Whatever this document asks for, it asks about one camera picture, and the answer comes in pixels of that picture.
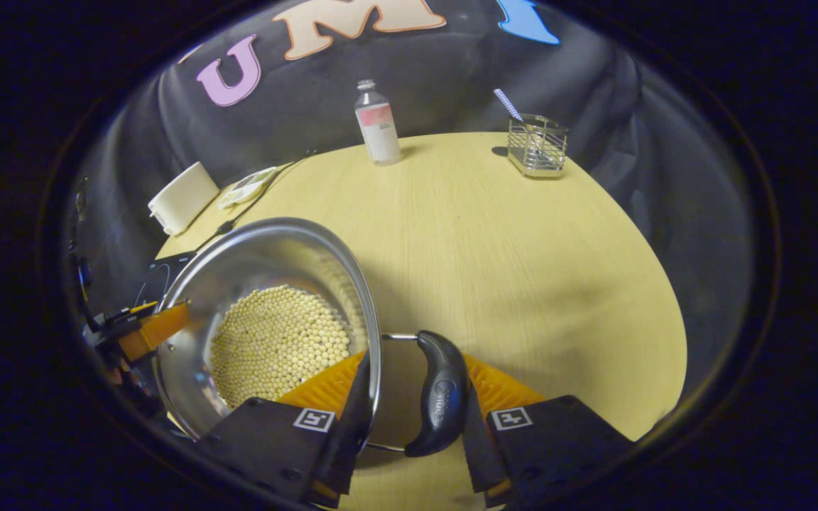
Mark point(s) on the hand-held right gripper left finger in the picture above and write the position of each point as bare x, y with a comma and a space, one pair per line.
267, 443

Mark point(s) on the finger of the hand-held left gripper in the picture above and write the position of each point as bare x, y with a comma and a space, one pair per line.
160, 330
135, 312

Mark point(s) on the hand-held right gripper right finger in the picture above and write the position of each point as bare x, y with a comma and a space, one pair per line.
480, 451

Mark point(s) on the black induction cooktop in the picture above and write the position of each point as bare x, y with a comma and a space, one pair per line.
164, 280

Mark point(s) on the stainless steel pot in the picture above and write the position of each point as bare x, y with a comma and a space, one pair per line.
267, 255

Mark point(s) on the pile of yellow soybeans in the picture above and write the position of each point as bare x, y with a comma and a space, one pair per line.
277, 341

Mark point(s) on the white toaster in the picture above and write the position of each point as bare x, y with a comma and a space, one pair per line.
183, 199

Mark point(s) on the white divided bean tray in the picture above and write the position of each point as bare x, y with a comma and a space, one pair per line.
249, 188

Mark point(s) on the clear bottle with pink label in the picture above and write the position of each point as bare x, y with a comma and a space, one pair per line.
378, 131

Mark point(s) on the checkered straw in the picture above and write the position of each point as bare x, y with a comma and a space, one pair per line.
507, 103

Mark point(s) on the black backdrop cloth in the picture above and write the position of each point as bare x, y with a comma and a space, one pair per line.
437, 85

